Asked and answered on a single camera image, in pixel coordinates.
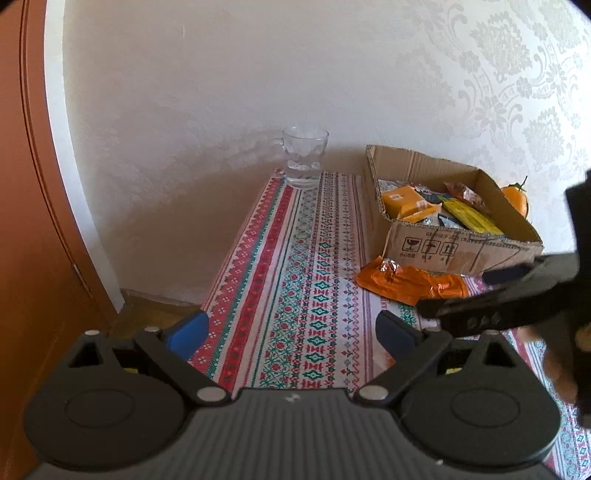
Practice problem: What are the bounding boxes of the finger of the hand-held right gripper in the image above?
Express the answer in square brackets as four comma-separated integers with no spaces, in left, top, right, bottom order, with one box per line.
[482,253,578,287]
[418,272,581,341]

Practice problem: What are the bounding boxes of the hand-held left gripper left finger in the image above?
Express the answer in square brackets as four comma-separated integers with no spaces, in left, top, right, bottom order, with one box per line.
[69,310,229,407]

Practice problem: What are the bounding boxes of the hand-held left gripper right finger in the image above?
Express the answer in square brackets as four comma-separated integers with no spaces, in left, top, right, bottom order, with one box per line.
[353,310,525,407]

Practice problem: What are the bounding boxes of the orange foil snack bag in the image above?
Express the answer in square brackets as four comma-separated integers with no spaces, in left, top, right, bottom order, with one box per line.
[355,255,470,306]

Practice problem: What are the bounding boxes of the cardboard box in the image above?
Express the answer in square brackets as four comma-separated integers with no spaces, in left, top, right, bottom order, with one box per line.
[365,144,544,277]

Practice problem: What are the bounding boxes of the brown and red snack packet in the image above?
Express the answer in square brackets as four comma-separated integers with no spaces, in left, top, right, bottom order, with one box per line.
[444,181,488,211]

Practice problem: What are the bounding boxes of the orange packet with white mark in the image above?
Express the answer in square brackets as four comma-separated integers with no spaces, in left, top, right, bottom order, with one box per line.
[382,185,440,221]

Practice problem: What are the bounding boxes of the person's right hand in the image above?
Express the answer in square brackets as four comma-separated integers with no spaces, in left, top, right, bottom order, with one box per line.
[508,323,580,406]

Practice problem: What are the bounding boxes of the yellow snack packet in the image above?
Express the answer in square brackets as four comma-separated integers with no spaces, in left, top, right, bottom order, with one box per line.
[436,194,505,236]

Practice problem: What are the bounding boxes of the orange tangerine with stem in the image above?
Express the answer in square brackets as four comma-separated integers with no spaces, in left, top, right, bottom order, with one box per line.
[501,175,530,219]

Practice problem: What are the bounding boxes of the patterned striped tablecloth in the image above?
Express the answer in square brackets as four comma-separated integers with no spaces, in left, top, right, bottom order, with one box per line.
[189,168,591,478]

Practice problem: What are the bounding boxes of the brown wooden door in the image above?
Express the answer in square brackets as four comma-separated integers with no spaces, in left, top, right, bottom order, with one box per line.
[0,0,112,480]

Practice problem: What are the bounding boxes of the clear glass mug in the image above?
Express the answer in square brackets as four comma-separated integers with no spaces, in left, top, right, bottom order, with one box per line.
[270,126,330,190]

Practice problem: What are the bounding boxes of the white door frame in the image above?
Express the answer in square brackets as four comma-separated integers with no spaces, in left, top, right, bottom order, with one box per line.
[44,0,127,311]

